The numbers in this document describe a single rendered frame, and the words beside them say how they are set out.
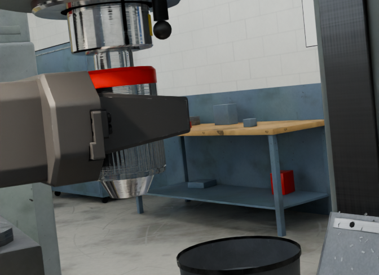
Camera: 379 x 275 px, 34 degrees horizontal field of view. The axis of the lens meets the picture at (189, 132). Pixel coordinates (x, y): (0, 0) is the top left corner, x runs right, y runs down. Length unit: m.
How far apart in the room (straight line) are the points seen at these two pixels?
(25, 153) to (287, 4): 5.70
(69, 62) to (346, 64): 7.33
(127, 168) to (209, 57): 6.45
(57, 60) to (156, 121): 7.91
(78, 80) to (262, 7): 5.90
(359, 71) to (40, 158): 0.45
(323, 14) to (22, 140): 0.48
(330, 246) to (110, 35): 0.46
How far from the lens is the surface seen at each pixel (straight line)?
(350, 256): 0.72
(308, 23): 5.80
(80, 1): 0.34
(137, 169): 0.35
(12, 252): 0.61
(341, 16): 0.71
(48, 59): 8.48
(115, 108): 0.33
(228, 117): 6.13
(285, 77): 6.00
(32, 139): 0.31
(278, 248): 2.59
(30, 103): 0.31
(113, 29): 0.35
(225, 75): 6.60
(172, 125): 0.34
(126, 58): 0.36
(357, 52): 0.70
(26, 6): 0.38
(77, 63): 7.78
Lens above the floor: 1.25
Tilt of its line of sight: 4 degrees down
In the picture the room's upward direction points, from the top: 6 degrees counter-clockwise
